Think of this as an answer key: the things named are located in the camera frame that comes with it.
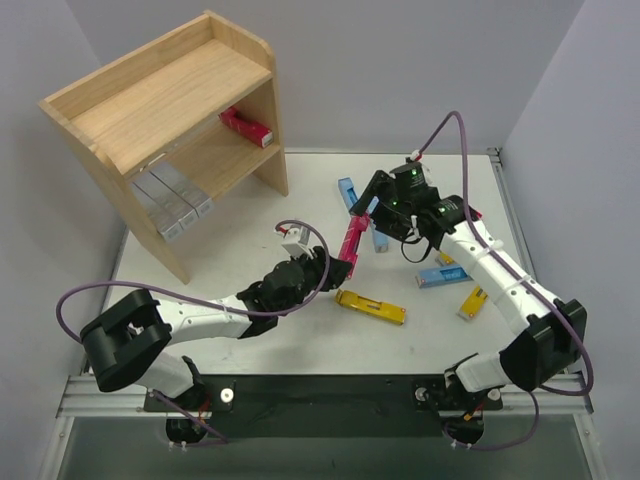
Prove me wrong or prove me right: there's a yellow toothpaste box right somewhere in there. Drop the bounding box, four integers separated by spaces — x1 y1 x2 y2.
436 252 456 266

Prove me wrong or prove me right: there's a blue toothpaste box near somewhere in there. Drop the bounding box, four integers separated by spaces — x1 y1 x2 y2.
416 264 471 289

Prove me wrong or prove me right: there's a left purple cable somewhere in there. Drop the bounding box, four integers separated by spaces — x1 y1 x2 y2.
55 219 332 445

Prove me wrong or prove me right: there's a purple cable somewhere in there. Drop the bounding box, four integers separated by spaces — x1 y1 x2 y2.
55 219 332 445
417 110 595 451

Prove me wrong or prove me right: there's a blue toothpaste box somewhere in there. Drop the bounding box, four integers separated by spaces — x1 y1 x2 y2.
416 264 471 289
338 177 359 212
372 227 389 254

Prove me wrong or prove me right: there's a yellow toothpaste box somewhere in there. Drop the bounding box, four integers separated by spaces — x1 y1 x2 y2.
335 290 406 325
436 252 456 266
457 286 488 321

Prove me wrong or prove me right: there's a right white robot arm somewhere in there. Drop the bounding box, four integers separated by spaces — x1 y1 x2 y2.
350 162 587 408

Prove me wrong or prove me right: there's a silver toothpaste box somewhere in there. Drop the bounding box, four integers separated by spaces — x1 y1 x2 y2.
134 172 198 230
145 200 182 242
151 163 214 217

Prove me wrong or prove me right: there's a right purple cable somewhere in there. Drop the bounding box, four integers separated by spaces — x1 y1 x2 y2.
417 110 595 451

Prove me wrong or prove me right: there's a blue toothpaste box far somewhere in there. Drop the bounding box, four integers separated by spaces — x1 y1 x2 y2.
338 177 359 212

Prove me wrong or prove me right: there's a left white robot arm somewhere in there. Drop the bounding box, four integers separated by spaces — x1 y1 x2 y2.
80 246 352 411

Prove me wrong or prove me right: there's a blue toothpaste box middle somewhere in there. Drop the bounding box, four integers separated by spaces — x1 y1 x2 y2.
372 227 389 254

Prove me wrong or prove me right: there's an aluminium frame rail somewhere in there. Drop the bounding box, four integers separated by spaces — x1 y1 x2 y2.
56 375 594 418

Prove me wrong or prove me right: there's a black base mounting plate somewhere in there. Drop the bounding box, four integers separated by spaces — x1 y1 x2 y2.
142 375 486 441

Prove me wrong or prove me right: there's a yellow toothpaste box near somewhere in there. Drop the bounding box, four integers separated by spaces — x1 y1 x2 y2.
457 286 488 321

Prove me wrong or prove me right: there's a wooden two-tier shelf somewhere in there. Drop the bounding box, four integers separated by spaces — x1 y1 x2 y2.
39 11 289 283

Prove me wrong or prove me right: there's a yellow toothpaste box front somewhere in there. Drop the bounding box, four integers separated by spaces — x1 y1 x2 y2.
335 290 406 325

